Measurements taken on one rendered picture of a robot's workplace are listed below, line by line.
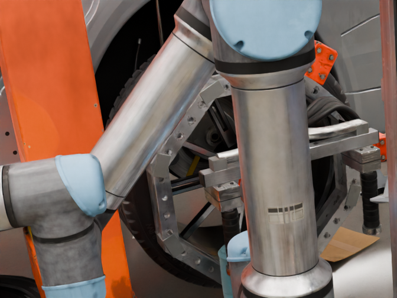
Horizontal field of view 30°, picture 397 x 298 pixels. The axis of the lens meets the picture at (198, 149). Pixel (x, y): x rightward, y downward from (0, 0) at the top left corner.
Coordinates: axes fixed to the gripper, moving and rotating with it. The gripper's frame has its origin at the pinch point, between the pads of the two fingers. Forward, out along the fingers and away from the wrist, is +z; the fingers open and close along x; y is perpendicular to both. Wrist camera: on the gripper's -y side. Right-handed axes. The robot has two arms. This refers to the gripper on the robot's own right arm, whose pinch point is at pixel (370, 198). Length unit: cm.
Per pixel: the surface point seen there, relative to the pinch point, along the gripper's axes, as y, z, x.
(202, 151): 9.3, 27.8, -31.0
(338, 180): -4.9, -6.0, -24.8
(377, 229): -6.8, -0.1, 2.2
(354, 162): 9.0, 2.5, -1.5
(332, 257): -81, -52, -116
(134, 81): 27, 39, -46
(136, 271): -83, 24, -156
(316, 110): 19.5, 5.7, -11.4
